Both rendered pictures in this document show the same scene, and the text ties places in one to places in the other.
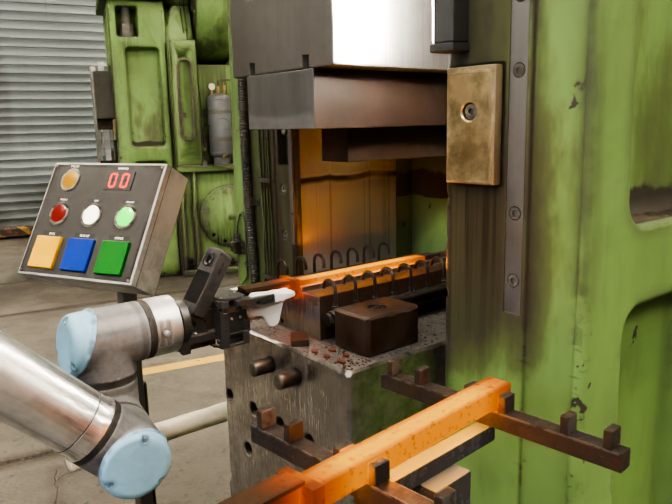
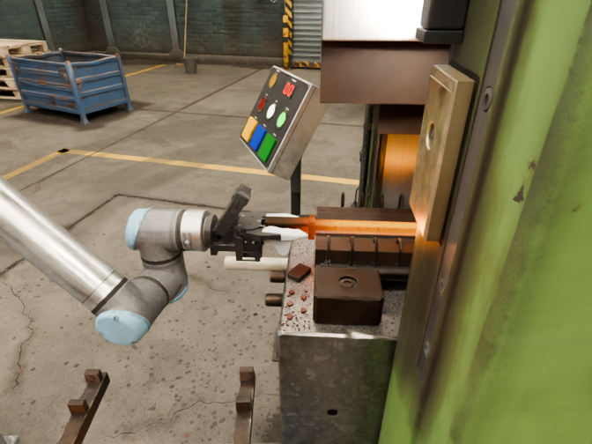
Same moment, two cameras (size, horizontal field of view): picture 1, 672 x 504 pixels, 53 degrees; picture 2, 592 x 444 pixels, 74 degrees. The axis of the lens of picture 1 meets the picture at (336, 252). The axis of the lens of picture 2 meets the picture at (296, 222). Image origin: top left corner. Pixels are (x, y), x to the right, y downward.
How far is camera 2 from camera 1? 72 cm
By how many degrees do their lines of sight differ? 44
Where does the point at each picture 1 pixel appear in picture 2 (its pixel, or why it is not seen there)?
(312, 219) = (396, 159)
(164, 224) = (303, 130)
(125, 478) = (108, 334)
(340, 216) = not seen: hidden behind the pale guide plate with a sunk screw
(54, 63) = not seen: outside the picture
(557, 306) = (442, 417)
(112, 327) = (150, 228)
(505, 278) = (425, 340)
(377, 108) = (410, 83)
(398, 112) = not seen: hidden behind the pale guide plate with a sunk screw
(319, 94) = (328, 67)
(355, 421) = (284, 365)
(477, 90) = (439, 111)
